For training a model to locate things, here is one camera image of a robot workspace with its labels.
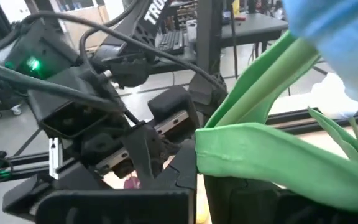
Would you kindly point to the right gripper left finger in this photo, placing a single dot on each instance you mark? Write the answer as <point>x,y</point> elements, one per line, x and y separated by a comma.
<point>120,208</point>

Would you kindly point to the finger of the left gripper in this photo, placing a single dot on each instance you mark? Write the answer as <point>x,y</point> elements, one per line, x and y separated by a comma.
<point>169,102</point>
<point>20,196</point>

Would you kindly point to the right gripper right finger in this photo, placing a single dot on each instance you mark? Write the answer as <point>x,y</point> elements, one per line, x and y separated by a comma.
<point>238,205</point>

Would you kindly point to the white artificial tulip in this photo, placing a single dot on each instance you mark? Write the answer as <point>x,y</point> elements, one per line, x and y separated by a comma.
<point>331,96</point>
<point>259,149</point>

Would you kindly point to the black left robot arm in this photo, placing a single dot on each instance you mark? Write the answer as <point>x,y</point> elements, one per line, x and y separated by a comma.
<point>42,46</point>

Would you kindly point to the black side desk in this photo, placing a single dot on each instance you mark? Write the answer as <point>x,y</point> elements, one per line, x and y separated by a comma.
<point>182,60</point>

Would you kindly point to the black computer keyboard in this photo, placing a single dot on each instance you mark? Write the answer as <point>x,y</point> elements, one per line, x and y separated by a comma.
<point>171,42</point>

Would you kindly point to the black work table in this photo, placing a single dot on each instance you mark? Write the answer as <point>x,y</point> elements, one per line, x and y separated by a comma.
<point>253,26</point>

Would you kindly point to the silver aluminium extrusion post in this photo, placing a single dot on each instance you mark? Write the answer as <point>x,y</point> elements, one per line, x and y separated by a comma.
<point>55,155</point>

